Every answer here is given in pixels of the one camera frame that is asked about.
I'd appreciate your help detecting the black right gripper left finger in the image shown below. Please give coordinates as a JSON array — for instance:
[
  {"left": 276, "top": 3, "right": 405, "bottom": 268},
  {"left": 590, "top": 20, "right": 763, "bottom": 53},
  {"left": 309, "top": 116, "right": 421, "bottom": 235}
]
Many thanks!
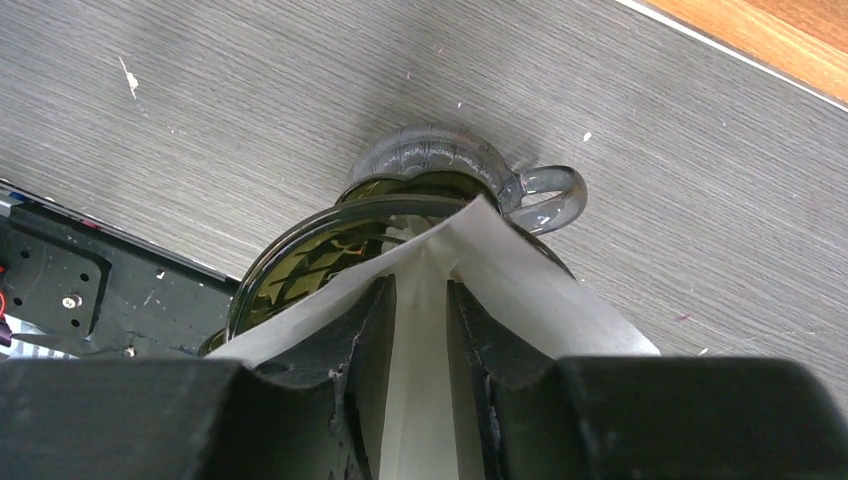
[{"left": 1, "top": 277, "right": 396, "bottom": 479}]

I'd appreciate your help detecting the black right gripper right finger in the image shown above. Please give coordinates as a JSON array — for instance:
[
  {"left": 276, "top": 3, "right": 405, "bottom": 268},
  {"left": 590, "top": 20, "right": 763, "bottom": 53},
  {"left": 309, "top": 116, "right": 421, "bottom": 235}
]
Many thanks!
[{"left": 447, "top": 283, "right": 847, "bottom": 479}]

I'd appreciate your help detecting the dark green dripper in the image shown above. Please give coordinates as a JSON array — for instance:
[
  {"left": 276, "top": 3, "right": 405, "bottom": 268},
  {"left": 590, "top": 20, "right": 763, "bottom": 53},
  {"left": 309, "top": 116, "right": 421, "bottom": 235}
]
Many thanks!
[{"left": 198, "top": 170, "right": 578, "bottom": 359}]

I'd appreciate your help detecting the smoky glass mug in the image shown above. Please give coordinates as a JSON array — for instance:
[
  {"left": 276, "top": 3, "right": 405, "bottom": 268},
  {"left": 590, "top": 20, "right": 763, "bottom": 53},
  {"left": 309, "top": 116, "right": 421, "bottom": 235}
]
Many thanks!
[{"left": 343, "top": 123, "right": 588, "bottom": 235}]

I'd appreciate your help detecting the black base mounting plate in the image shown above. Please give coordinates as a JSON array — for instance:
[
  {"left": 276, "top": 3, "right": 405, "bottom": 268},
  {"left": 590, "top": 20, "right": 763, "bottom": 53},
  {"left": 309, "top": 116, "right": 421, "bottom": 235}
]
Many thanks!
[{"left": 1, "top": 180, "right": 238, "bottom": 359}]

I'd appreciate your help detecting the white wire wooden shelf rack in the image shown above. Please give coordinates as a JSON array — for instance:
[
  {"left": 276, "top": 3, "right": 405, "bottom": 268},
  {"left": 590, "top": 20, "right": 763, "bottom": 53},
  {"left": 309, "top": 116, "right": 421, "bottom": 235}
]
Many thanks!
[{"left": 622, "top": 0, "right": 847, "bottom": 111}]

